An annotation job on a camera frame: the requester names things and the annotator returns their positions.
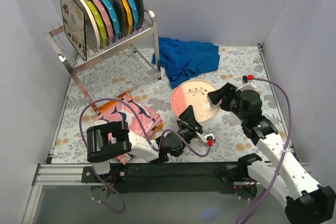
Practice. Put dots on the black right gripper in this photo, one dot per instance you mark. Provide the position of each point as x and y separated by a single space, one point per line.
226 98

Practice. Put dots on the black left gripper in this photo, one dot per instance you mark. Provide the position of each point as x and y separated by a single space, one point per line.
189 125

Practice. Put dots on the pink cream round plate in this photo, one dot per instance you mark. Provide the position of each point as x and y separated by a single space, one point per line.
194 92

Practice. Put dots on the square floral plate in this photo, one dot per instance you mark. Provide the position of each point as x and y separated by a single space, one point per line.
74 26

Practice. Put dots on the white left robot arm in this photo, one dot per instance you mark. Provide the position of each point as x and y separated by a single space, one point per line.
109 140

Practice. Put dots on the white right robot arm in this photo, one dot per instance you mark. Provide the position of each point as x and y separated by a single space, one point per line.
303 198

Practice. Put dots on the steel dish rack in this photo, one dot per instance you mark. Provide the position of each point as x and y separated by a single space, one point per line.
105 58

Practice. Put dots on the pink patterned cloth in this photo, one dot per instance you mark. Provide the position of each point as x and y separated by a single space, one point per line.
140 147

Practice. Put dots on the blue cloth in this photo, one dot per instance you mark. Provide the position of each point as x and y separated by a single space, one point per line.
183 60

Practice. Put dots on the floral tablecloth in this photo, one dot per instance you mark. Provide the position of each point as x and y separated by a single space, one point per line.
231 143

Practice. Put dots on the blue polka dot plate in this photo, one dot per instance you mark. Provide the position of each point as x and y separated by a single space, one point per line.
113 17

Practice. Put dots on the green polka dot plate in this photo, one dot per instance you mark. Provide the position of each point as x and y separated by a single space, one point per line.
100 23

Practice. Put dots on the yellow plate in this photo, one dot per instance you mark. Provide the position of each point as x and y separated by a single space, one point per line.
128 16

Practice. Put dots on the pink polka dot plate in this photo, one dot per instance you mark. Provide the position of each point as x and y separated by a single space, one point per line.
100 10

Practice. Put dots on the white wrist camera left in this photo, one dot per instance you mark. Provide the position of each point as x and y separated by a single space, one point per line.
207 138

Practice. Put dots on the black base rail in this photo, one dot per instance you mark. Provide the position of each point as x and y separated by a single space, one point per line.
222 177

